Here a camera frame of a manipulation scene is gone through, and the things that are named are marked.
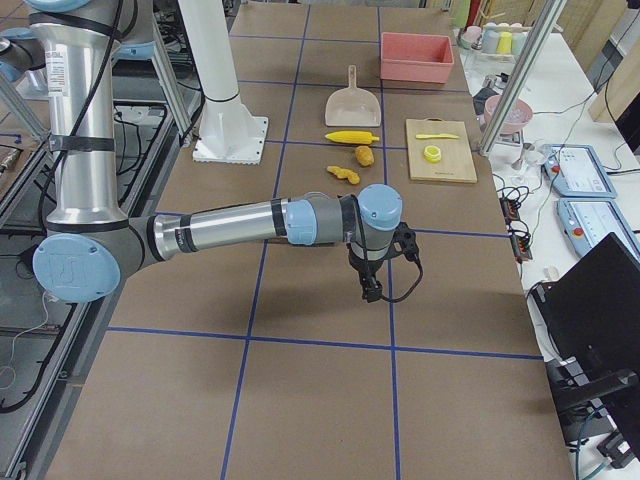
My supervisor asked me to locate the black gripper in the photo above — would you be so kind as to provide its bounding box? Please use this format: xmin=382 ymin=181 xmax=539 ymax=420
xmin=347 ymin=222 xmax=417 ymax=302

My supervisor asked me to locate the wooden cutting board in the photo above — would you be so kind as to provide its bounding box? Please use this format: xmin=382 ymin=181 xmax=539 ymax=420
xmin=405 ymin=119 xmax=477 ymax=184

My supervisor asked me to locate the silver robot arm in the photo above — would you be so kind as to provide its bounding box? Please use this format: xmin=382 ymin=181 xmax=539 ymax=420
xmin=29 ymin=1 xmax=419 ymax=303
xmin=1 ymin=27 xmax=46 ymax=83

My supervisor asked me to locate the yellow lemon slice toy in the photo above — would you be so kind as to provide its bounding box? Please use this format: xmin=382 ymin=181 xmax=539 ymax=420
xmin=423 ymin=145 xmax=442 ymax=163

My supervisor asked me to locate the blue teach pendant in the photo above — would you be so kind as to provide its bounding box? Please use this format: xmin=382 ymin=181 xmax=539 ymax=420
xmin=556 ymin=198 xmax=639 ymax=259
xmin=542 ymin=144 xmax=617 ymax=199

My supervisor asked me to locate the pink plastic bin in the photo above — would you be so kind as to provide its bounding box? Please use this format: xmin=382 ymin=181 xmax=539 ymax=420
xmin=380 ymin=32 xmax=454 ymax=84

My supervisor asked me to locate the yellow toy corn cob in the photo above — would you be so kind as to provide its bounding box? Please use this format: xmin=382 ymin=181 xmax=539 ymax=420
xmin=325 ymin=130 xmax=380 ymax=146

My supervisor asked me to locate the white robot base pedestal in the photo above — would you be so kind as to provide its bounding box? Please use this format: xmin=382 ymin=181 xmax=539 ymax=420
xmin=179 ymin=0 xmax=268 ymax=165

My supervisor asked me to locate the black monitor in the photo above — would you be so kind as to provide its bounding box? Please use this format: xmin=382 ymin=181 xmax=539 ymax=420
xmin=532 ymin=233 xmax=639 ymax=449

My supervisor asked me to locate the pink bowl with ice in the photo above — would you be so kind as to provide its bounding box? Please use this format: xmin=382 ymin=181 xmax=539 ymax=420
xmin=483 ymin=95 xmax=533 ymax=135

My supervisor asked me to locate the yellow plastic knife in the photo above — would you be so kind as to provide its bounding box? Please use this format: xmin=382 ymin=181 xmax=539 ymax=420
xmin=415 ymin=133 xmax=460 ymax=140

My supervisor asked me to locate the stack of coloured cups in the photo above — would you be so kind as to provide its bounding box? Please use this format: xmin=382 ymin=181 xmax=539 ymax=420
xmin=457 ymin=22 xmax=530 ymax=57

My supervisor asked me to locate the upper blue teach pendant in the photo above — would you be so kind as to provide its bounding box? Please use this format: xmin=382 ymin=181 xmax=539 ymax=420
xmin=542 ymin=144 xmax=617 ymax=199

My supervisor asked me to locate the lower blue teach pendant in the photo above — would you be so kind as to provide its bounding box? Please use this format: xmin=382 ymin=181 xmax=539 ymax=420
xmin=556 ymin=198 xmax=639 ymax=259

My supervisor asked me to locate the beige plastic dustpan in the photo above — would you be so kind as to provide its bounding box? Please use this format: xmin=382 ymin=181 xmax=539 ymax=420
xmin=325 ymin=64 xmax=382 ymax=127

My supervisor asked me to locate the orange toy ginger piece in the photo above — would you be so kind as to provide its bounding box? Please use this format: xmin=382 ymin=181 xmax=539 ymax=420
xmin=326 ymin=165 xmax=360 ymax=185

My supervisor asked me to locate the aluminium frame post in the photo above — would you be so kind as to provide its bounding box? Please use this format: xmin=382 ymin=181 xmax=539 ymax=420
xmin=478 ymin=0 xmax=567 ymax=157

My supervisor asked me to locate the brown toy potato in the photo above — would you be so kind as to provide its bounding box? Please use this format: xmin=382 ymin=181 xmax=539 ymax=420
xmin=354 ymin=145 xmax=375 ymax=167

